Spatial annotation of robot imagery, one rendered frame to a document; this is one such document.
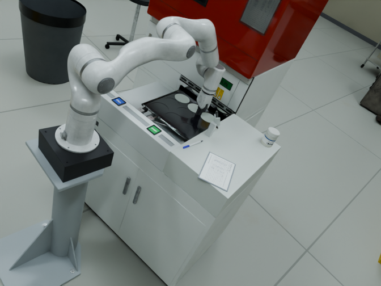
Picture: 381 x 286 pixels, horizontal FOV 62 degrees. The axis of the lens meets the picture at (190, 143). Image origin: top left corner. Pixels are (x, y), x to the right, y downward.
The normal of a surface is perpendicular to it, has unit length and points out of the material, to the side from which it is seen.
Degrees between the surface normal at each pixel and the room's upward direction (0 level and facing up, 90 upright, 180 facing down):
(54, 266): 0
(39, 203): 0
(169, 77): 90
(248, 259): 0
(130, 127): 90
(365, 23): 90
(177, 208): 90
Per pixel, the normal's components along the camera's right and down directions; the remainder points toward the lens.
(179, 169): -0.58, 0.36
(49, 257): 0.32, -0.73
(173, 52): -0.04, 0.73
